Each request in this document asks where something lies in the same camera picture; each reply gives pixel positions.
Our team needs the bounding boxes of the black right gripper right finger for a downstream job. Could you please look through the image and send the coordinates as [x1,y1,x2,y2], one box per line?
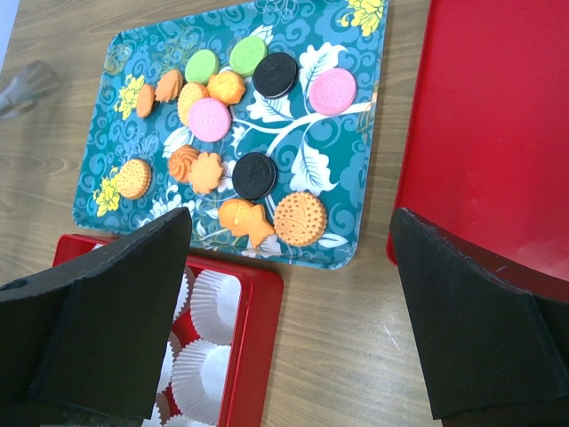
[390,208,568,418]

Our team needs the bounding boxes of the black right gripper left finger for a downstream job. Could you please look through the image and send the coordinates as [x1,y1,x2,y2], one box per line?
[1,207,192,419]

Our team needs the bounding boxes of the pink sandwich cookie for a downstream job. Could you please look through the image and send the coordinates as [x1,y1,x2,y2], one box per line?
[188,98,231,142]
[309,68,357,116]

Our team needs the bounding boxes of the orange plain oval cookie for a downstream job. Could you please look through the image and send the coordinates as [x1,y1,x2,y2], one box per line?
[136,84,155,118]

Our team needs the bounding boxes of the orange swirl cookie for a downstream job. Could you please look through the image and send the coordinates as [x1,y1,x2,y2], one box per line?
[155,69,183,102]
[168,145,200,183]

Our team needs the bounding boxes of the metal tongs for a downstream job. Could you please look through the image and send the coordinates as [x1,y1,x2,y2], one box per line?
[1,60,62,120]

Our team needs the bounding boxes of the orange round embossed cookie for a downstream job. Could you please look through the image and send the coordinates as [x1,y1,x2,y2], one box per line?
[207,70,245,106]

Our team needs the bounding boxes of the white paper cup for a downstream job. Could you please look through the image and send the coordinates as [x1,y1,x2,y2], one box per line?
[172,266,196,322]
[156,332,181,394]
[190,270,242,345]
[164,415,214,427]
[171,339,231,424]

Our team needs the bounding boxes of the red cookie box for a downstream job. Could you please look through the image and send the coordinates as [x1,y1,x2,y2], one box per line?
[52,234,285,427]

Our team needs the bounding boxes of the orange dotted sandwich cookie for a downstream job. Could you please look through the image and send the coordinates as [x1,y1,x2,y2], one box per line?
[116,158,152,199]

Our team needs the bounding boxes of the orange fish cookie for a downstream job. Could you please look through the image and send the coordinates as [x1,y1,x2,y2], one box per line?
[218,198,276,248]

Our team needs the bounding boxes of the red box lid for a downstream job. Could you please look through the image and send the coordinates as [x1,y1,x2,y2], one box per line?
[395,1,568,279]

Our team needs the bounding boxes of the orange flower cookie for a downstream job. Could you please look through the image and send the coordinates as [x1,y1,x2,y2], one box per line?
[188,152,223,194]

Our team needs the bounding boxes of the large orange dotted cookie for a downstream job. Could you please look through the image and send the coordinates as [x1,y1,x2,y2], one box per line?
[274,191,327,247]

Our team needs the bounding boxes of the black sandwich cookie lower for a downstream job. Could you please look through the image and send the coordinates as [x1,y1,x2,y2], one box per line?
[232,152,277,200]

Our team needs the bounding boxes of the black sandwich cookie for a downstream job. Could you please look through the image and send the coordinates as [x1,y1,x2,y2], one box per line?
[232,152,277,200]
[252,52,299,99]

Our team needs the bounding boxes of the teal floral tray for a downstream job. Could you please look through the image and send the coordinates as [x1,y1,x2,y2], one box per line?
[72,1,388,270]

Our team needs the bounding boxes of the green cookie left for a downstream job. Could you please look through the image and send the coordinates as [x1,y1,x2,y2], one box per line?
[184,49,220,85]

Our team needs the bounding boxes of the green cookie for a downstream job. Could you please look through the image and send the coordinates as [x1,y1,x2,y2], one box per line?
[229,36,267,77]
[184,49,220,85]

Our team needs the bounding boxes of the black sandwich cookie upper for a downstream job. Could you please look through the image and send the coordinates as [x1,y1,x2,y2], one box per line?
[252,52,299,99]

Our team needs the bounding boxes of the green cookie right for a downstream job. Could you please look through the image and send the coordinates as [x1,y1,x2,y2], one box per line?
[229,36,267,77]

